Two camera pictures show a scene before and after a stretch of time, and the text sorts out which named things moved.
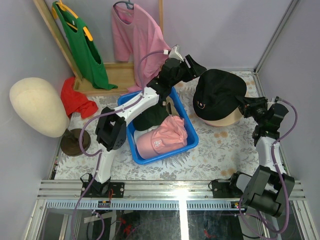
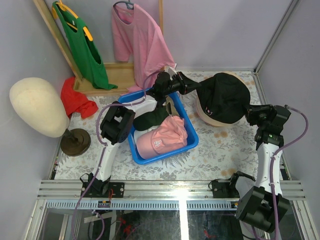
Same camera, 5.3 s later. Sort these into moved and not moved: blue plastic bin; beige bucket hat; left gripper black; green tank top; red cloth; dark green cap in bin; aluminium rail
Moved: beige bucket hat; left gripper black
Not moved: blue plastic bin; dark green cap in bin; red cloth; aluminium rail; green tank top
